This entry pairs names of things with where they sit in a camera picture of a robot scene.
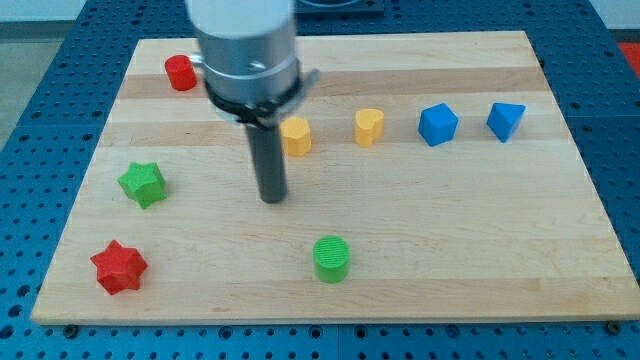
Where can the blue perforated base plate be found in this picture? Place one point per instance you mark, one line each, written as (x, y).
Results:
(47, 154)

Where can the red star block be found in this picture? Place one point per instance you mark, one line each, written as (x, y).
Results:
(119, 268)

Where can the blue cube block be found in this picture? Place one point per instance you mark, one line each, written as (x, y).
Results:
(438, 124)

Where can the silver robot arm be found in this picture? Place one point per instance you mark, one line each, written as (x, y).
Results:
(230, 34)

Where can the black clamp ring mount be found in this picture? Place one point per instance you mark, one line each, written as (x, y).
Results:
(263, 95)

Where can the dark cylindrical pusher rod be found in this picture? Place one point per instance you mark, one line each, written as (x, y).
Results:
(268, 161)

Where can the red cylinder block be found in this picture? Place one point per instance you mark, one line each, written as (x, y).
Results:
(180, 72)

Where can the wooden board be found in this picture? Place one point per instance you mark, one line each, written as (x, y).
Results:
(471, 230)

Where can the yellow hexagon block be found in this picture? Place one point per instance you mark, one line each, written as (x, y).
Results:
(296, 136)

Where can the yellow heart block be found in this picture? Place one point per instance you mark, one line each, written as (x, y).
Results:
(369, 124)

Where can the green star block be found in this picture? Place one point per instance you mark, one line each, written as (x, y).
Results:
(143, 183)

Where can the blue triangle block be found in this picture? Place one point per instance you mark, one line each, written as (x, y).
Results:
(504, 118)

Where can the green cylinder block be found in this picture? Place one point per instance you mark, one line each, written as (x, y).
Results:
(331, 255)

